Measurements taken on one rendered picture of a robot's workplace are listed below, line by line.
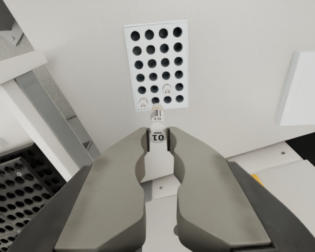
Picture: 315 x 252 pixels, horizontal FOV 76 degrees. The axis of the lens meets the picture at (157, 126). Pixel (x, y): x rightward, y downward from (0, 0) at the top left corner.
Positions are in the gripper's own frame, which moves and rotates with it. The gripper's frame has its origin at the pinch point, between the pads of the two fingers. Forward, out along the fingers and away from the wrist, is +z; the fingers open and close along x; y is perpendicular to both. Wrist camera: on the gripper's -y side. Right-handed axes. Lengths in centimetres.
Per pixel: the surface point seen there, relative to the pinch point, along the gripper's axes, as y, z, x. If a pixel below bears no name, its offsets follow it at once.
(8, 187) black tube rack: 12.6, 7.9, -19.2
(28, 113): 2.8, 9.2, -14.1
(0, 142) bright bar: 9.2, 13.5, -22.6
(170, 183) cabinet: 26.1, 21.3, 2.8
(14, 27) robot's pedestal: -2, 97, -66
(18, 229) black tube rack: 21.1, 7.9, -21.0
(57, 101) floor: 36, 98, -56
